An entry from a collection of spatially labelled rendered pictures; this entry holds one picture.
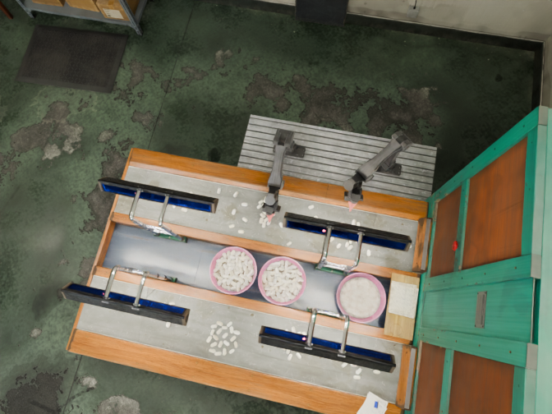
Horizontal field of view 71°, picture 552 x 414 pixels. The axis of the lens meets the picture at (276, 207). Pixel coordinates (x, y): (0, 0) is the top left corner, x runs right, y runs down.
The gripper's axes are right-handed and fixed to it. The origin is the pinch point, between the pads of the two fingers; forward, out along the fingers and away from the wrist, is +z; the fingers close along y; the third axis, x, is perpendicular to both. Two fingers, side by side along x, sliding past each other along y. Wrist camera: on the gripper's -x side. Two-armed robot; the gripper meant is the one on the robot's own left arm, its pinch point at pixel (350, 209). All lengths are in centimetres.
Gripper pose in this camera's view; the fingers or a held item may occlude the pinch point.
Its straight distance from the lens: 218.6
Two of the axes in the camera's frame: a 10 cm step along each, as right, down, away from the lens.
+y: 9.8, 1.9, -1.0
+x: 1.7, -4.2, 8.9
